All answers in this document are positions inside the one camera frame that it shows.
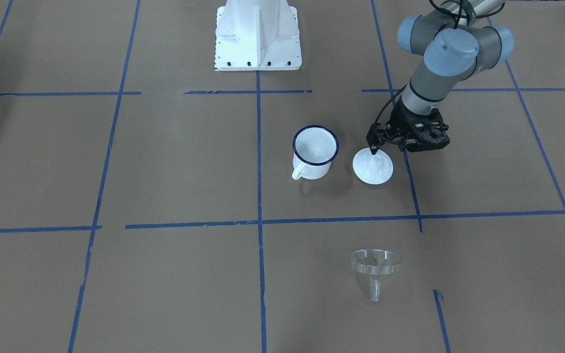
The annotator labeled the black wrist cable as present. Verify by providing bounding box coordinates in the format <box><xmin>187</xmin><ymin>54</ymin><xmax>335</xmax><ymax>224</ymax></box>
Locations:
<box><xmin>373</xmin><ymin>0</ymin><xmax>474</xmax><ymax>148</ymax></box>

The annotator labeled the white enamel mug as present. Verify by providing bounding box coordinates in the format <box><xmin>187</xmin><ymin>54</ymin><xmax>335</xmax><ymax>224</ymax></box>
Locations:
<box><xmin>291</xmin><ymin>125</ymin><xmax>339</xmax><ymax>180</ymax></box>

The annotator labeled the white pedestal column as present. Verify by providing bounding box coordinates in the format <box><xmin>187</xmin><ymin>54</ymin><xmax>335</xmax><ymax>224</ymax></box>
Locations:
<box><xmin>214</xmin><ymin>0</ymin><xmax>303</xmax><ymax>72</ymax></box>

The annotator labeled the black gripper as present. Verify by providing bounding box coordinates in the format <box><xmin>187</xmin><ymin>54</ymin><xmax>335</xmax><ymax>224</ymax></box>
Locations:
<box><xmin>366</xmin><ymin>101</ymin><xmax>435</xmax><ymax>155</ymax></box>

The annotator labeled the clear plastic funnel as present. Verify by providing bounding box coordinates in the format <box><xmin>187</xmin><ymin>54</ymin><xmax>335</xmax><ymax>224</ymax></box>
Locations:
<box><xmin>349</xmin><ymin>249</ymin><xmax>402</xmax><ymax>302</ymax></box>

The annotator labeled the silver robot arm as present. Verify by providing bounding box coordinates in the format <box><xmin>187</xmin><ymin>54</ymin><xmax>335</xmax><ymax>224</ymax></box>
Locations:
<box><xmin>366</xmin><ymin>0</ymin><xmax>514</xmax><ymax>154</ymax></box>

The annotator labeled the white mug lid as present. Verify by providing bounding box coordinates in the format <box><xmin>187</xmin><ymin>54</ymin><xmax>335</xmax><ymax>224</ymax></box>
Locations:
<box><xmin>352</xmin><ymin>148</ymin><xmax>394</xmax><ymax>185</ymax></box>

